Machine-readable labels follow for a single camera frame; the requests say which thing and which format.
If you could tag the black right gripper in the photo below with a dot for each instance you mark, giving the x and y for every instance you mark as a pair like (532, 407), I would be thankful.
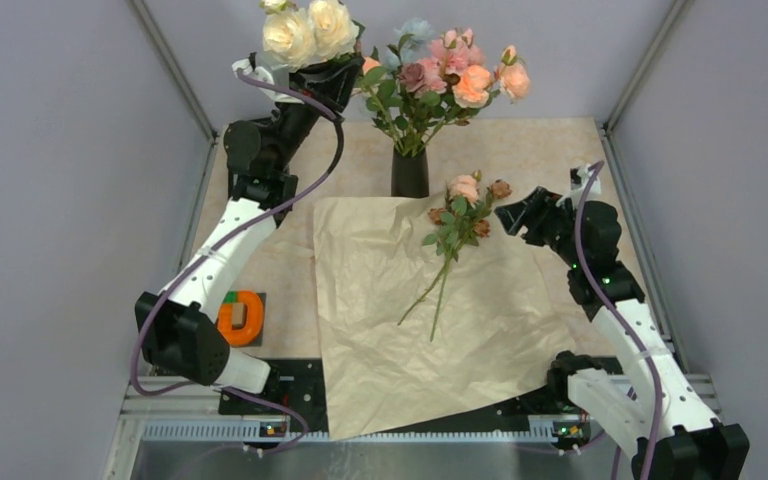
(533, 211)

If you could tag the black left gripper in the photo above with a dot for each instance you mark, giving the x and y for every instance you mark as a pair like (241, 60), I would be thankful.
(331, 82)

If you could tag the white rose stem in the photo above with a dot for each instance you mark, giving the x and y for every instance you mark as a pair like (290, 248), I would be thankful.
(299, 37)

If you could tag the small pink flower bunch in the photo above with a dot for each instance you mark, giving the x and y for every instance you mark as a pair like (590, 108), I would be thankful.
(462, 220)

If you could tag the orange paper bouquet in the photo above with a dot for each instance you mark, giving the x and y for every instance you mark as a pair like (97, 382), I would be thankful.
(370, 266)

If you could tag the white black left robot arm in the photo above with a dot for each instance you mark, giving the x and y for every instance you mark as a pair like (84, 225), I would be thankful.
(178, 326)

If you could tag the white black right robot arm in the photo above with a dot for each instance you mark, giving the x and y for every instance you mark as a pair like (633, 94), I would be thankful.
(660, 422)

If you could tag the pink orange blue flowers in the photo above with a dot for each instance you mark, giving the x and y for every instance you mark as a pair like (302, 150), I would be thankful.
(459, 80)

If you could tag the black cylindrical vase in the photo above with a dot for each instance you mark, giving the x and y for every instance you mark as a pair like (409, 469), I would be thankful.
(409, 175)

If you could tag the black grey chessboard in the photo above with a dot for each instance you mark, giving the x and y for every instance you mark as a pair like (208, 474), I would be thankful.
(230, 183)

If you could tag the orange curved toy track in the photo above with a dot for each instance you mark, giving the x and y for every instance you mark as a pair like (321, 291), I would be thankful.
(241, 318)

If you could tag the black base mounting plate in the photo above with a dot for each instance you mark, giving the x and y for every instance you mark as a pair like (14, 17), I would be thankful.
(475, 383)

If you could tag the aluminium frame rail left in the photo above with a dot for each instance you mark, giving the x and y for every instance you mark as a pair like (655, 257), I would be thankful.
(171, 66)

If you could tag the aluminium frame rail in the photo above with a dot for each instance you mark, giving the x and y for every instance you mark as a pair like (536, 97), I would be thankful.
(354, 415)
(171, 66)
(672, 19)

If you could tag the aluminium frame rail right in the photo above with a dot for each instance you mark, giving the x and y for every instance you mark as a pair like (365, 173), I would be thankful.
(672, 19)

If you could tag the aluminium front frame rail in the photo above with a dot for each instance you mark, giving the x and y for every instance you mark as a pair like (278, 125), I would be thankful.
(354, 415)

